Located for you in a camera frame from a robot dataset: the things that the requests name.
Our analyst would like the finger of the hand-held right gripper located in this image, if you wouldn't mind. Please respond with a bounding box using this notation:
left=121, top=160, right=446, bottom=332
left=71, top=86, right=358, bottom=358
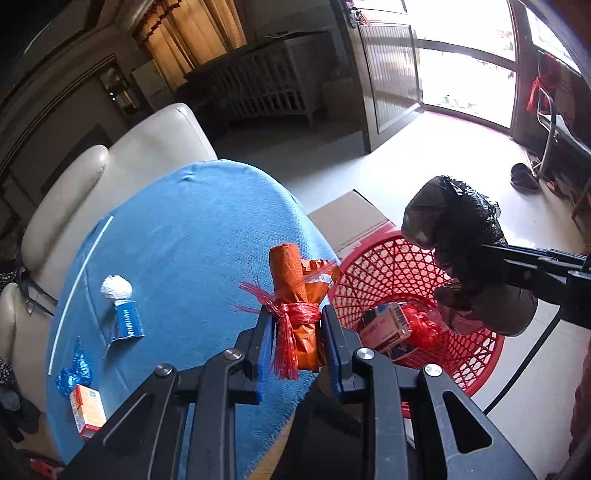
left=478, top=244, right=591, bottom=278
left=501, top=265, right=591, bottom=330

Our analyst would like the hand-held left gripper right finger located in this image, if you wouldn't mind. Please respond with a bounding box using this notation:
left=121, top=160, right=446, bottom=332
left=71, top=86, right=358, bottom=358
left=321, top=305, right=539, bottom=480

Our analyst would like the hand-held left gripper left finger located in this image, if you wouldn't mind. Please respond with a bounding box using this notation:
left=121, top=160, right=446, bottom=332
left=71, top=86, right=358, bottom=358
left=62, top=302, right=278, bottom=480

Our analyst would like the white medicine box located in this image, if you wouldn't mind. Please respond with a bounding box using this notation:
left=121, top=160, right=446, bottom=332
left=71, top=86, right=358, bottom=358
left=358, top=302, right=413, bottom=354

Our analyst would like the black plastic bag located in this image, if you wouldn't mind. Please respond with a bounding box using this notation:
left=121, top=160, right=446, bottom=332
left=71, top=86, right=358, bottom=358
left=401, top=174, right=539, bottom=337

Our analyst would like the orange packet with red string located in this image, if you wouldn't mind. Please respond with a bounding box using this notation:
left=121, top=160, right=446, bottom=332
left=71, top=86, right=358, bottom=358
left=238, top=242, right=343, bottom=381

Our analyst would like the red plastic bag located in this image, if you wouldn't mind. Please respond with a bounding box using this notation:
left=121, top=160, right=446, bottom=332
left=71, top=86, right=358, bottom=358
left=401, top=305, right=444, bottom=354

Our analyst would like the red plastic mesh basket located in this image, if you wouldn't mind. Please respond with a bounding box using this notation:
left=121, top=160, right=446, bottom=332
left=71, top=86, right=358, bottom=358
left=329, top=229, right=506, bottom=398

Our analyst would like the white paper wad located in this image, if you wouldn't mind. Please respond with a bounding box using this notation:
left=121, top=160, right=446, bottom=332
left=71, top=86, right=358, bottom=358
left=100, top=274, right=134, bottom=302

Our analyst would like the red orange small box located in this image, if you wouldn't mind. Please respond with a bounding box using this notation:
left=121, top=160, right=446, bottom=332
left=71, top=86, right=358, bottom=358
left=69, top=384, right=108, bottom=439

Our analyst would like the blue plastic bag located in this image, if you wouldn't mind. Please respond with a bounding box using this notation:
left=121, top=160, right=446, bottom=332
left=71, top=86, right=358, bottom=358
left=54, top=337, right=94, bottom=398

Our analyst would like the dark shoe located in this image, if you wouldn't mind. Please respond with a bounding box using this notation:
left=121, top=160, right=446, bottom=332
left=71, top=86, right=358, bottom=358
left=510, top=162, right=541, bottom=192

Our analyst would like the person's maroon clothing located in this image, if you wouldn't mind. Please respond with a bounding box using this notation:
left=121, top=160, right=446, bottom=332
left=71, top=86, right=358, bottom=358
left=547, top=342, right=591, bottom=480

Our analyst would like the blue tablecloth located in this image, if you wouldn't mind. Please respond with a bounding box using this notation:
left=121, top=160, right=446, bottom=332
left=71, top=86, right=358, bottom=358
left=45, top=159, right=342, bottom=480

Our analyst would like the large cardboard box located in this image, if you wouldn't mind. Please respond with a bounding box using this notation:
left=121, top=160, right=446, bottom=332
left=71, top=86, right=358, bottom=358
left=307, top=189, right=399, bottom=261

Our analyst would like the red hanging tassel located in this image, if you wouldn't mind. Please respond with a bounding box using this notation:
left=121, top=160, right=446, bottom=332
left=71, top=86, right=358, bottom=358
left=526, top=53, right=561, bottom=114

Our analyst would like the thin white stick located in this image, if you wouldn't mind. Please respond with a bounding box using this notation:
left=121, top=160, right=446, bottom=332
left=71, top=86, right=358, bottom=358
left=47, top=215, right=115, bottom=376

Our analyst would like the brown wooden door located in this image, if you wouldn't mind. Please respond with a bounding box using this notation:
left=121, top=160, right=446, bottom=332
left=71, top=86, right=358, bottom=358
left=330, top=0, right=423, bottom=153

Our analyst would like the cream leather sofa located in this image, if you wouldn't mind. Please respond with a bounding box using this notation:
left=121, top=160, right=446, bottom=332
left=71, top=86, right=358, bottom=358
left=0, top=102, right=219, bottom=416

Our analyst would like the red stool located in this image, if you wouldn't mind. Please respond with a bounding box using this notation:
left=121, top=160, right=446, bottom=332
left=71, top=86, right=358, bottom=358
left=30, top=457, right=63, bottom=478

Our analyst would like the dark cloth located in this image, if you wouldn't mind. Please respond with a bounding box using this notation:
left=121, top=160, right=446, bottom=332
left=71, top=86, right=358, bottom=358
left=0, top=388, right=40, bottom=444

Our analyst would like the white slatted wooden crib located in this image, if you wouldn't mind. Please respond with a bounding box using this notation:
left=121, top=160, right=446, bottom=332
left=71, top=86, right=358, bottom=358
left=185, top=30, right=338, bottom=127

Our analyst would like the white refrigerator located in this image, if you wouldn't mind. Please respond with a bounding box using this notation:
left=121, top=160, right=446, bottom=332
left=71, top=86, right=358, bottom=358
left=130, top=60, right=167, bottom=109

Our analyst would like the dark wooden display cabinet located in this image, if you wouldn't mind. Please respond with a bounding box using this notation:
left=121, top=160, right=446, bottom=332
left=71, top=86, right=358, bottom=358
left=97, top=62, right=139, bottom=118

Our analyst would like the yellow curtain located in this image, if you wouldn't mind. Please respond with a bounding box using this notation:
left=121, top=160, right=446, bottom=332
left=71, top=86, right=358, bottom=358
left=134, top=0, right=247, bottom=88

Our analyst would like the black cable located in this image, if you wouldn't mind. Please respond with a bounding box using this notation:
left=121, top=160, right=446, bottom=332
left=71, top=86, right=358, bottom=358
left=482, top=309, right=566, bottom=414

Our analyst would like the metal frame rack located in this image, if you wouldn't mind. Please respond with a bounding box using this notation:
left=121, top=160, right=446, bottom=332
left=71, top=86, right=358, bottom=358
left=531, top=83, right=591, bottom=185

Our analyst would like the dark bag strap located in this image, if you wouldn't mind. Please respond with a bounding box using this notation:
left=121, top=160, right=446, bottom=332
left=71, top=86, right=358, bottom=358
left=18, top=265, right=58, bottom=317

